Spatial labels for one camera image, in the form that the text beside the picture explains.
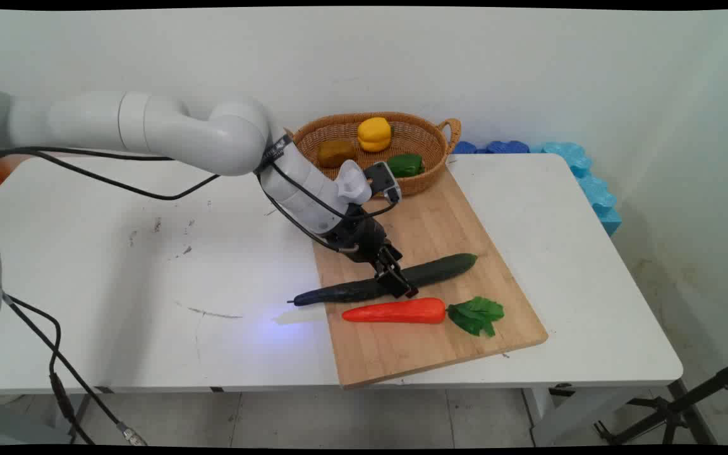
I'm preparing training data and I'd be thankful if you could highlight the black cable with metal plug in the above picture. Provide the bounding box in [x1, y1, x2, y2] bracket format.
[1, 292, 148, 446]

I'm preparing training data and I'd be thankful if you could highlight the black tripod stand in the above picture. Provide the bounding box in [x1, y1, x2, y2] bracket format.
[550, 357, 728, 446]

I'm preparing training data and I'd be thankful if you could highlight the orange toy carrot with leaves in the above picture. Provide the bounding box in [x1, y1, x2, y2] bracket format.
[341, 296, 505, 337]

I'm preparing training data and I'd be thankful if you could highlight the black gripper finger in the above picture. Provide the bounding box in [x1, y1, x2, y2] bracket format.
[384, 248, 419, 299]
[374, 264, 410, 300]

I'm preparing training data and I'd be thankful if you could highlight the white table leg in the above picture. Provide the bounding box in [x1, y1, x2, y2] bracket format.
[522, 384, 677, 447]

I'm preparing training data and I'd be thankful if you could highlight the dark green toy cucumber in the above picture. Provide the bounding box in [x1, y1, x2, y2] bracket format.
[287, 253, 478, 307]

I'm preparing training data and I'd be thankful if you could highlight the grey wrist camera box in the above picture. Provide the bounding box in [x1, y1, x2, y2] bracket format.
[364, 162, 402, 203]

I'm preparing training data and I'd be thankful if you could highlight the yellow toy bell pepper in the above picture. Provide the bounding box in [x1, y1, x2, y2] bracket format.
[357, 118, 393, 153]

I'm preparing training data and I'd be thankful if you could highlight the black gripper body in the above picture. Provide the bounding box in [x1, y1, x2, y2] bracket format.
[325, 217, 397, 271]

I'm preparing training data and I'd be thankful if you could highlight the woven wicker basket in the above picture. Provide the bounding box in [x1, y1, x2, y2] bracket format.
[284, 112, 462, 197]

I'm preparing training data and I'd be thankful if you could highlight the brown toy potato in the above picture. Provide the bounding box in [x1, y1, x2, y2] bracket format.
[317, 139, 357, 169]

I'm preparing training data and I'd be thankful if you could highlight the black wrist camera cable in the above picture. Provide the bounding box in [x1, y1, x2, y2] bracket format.
[257, 149, 399, 253]

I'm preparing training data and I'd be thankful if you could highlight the light blue foam piece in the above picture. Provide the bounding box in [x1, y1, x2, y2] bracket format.
[541, 142, 622, 236]

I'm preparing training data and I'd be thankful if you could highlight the wooden cutting board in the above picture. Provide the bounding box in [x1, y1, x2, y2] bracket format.
[311, 166, 549, 389]

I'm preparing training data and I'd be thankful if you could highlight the green toy bell pepper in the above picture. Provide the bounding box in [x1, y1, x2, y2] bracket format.
[387, 154, 426, 178]

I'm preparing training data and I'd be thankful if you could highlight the dark blue foam piece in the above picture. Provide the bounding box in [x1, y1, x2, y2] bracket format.
[452, 140, 530, 155]

